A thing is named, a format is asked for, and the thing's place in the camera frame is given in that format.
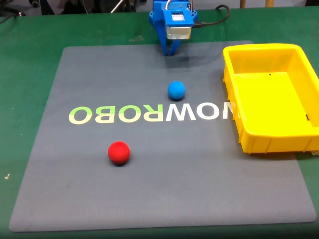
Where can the blue ball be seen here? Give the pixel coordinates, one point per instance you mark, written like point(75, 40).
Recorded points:
point(176, 90)

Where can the yellow plastic bin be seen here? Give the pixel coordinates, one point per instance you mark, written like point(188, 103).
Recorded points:
point(271, 99)

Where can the red ball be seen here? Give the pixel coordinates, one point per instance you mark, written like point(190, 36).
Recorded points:
point(118, 153)

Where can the white rod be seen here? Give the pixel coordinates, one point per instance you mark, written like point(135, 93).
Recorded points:
point(117, 6)

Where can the wooden leg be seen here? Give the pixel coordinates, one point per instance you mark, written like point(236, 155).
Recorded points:
point(268, 3)
point(243, 3)

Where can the black chair base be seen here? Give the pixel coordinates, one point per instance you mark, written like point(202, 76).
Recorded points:
point(15, 7)

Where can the grey mat with lettering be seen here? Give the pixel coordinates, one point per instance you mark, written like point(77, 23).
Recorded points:
point(139, 189)

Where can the small pale scrap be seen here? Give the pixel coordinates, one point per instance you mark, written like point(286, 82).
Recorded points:
point(7, 176)

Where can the silver and blue camera box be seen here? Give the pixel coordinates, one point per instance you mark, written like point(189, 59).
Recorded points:
point(178, 25)

